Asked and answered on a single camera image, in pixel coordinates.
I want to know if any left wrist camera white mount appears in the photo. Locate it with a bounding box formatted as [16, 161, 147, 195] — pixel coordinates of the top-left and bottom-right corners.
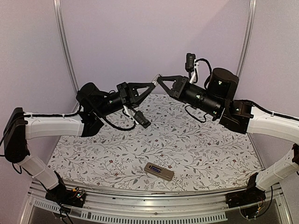
[123, 105, 151, 128]

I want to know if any white remote control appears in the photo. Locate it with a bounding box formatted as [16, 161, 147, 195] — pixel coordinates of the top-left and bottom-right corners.
[144, 162, 174, 181]

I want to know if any remote battery cover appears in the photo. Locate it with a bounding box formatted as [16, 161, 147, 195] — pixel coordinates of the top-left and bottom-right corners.
[151, 74, 162, 86]

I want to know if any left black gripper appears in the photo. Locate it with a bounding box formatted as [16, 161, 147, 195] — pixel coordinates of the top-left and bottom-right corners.
[94, 82, 156, 119]

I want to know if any right aluminium frame post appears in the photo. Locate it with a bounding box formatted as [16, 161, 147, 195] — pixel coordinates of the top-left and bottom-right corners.
[236, 0, 257, 79]

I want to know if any camera black cable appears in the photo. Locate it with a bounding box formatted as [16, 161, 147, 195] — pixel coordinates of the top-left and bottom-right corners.
[101, 107, 137, 131]
[196, 58, 214, 91]

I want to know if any aluminium frame post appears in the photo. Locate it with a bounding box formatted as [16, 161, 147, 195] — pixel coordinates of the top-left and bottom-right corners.
[236, 0, 257, 79]
[52, 0, 80, 89]

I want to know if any floral patterned table mat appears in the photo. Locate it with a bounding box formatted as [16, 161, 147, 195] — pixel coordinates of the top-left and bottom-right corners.
[48, 94, 262, 191]

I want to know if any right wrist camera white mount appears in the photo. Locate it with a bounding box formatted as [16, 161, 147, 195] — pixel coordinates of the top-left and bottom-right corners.
[185, 53, 199, 84]

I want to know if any front aluminium rail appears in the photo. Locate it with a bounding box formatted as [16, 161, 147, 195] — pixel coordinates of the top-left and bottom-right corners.
[20, 181, 294, 224]

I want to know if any left aluminium frame post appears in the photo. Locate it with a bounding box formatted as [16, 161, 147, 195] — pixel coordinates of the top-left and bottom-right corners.
[52, 0, 80, 89]

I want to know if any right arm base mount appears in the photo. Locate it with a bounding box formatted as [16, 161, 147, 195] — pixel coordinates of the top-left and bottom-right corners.
[225, 173, 266, 208]

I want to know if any right camera black cable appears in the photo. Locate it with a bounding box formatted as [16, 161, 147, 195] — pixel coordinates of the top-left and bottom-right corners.
[196, 58, 214, 91]

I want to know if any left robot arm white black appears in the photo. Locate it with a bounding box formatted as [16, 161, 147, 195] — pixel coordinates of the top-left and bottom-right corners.
[0, 81, 157, 203]

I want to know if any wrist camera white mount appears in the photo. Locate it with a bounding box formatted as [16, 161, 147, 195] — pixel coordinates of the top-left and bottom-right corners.
[123, 105, 151, 128]
[185, 53, 199, 84]

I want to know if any left camera black cable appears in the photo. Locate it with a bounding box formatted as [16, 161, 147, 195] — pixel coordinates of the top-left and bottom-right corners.
[101, 107, 137, 131]

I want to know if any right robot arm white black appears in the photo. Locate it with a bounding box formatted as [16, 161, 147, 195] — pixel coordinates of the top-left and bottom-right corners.
[157, 68, 299, 203]

